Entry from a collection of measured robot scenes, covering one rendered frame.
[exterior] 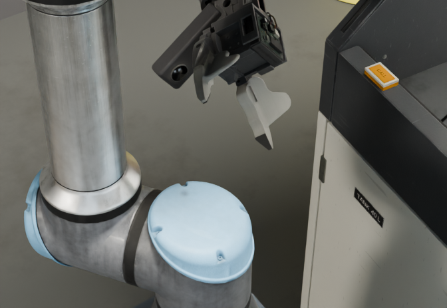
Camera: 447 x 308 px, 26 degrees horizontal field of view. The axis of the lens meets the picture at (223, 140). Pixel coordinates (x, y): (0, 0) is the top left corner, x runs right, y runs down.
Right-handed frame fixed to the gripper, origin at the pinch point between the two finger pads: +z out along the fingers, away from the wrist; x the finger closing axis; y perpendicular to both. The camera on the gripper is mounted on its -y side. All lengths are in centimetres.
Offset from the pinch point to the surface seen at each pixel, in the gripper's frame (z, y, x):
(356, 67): -25.5, 4.9, 35.0
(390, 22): -34, 11, 39
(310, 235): -20, -26, 73
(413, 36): -35, 12, 47
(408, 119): -13.0, 10.8, 35.3
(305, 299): -14, -37, 89
